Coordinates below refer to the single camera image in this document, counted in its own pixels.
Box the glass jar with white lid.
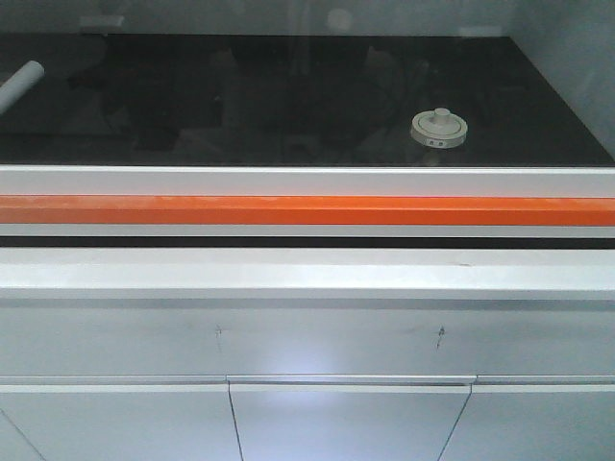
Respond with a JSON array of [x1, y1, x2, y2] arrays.
[[410, 108, 468, 149]]

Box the fume hood sash orange handle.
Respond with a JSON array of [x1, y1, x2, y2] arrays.
[[1, 165, 614, 238]]

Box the white base cabinet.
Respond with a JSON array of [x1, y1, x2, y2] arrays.
[[1, 248, 614, 460]]

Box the white rolled paper tube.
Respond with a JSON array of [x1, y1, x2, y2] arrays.
[[0, 61, 45, 114]]

